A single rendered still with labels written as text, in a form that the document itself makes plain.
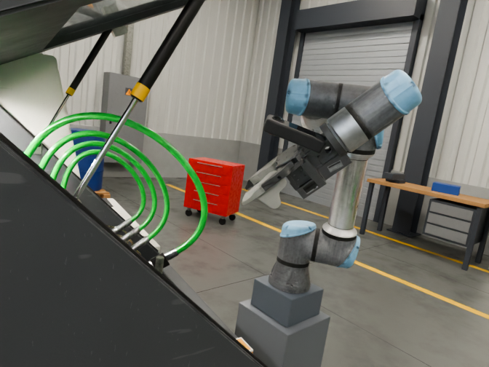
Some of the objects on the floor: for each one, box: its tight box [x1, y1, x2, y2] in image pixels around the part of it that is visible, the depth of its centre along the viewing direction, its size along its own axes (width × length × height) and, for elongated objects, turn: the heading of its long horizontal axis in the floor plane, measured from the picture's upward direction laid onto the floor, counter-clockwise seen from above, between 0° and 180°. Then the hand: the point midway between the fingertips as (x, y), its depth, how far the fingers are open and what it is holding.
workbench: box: [359, 173, 489, 271], centre depth 532 cm, size 160×70×103 cm, turn 2°
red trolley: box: [183, 157, 245, 225], centre depth 533 cm, size 70×46×86 cm, turn 27°
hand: (245, 190), depth 72 cm, fingers open, 7 cm apart
